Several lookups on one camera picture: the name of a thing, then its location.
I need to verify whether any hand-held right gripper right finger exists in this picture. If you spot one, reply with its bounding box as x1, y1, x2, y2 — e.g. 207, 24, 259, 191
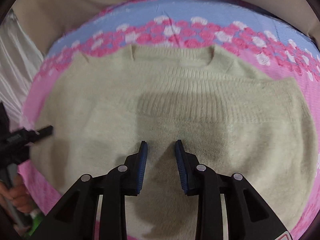
174, 139, 293, 240

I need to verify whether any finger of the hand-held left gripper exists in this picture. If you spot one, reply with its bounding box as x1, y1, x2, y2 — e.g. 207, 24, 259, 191
22, 125, 54, 140

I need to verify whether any beige cloth cover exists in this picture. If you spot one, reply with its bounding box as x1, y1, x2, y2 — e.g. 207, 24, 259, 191
0, 0, 320, 63

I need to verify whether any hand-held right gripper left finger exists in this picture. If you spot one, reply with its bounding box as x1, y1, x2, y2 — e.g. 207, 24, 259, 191
41, 140, 148, 240

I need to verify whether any person's left hand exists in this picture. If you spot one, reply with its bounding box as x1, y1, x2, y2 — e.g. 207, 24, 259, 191
0, 174, 33, 214

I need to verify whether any cream sweater with black hearts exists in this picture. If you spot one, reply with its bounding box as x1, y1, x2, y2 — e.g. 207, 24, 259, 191
31, 45, 313, 240

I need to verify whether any white satin curtain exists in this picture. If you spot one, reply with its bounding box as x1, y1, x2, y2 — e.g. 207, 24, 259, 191
0, 7, 45, 105

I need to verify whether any pink floral bed sheet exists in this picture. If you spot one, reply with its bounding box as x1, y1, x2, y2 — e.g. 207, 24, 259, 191
21, 0, 320, 240

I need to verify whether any green object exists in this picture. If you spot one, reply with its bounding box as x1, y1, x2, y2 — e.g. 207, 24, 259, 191
26, 206, 47, 235

